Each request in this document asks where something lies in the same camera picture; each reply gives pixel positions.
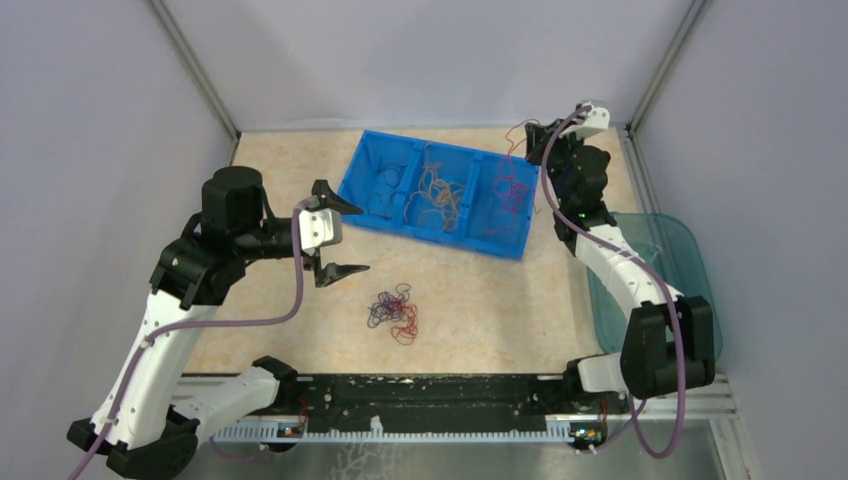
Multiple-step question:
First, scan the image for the thin dark purple wire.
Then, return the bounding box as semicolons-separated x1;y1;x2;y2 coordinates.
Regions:
367;162;407;217

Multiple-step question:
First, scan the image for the yellow wire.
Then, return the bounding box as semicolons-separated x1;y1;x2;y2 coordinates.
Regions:
404;142;468;233

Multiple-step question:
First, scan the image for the blue three-compartment plastic bin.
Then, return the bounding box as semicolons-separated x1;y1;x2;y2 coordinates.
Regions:
338;130;539;260

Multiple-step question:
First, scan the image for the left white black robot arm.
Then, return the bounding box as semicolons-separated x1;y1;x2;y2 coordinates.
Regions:
67;166;359;479

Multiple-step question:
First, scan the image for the coloured wire ball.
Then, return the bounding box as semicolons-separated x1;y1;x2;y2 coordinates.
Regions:
366;283;419;346

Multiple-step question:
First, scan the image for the teal transparent plastic tray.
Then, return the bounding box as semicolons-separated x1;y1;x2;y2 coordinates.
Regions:
587;212;714;354

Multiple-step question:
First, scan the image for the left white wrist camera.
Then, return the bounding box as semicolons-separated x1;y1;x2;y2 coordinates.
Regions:
297;209;343;254

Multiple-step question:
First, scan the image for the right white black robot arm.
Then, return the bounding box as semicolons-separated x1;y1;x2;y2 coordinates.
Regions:
524;119;715;412

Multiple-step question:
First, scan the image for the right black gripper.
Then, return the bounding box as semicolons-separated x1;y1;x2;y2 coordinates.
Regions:
525;119;588;207

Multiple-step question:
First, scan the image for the white toothed cable duct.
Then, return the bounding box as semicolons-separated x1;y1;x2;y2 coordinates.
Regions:
158;418;578;444

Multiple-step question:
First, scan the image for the left aluminium corner post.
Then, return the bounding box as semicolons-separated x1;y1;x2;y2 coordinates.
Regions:
146;0;241;142

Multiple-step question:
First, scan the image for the aluminium frame rail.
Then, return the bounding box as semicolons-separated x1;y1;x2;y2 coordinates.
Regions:
170;374;738;421

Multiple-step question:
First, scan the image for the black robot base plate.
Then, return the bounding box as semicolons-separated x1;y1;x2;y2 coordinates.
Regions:
235;373;627;435

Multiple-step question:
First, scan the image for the red wire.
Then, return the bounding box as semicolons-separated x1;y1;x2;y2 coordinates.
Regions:
486;119;541;238

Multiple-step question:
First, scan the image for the aluminium corner post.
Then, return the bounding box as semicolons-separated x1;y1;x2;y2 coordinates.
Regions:
146;0;241;142
627;0;712;135

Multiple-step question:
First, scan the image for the right aluminium corner post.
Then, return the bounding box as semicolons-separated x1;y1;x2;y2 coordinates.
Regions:
627;0;712;135

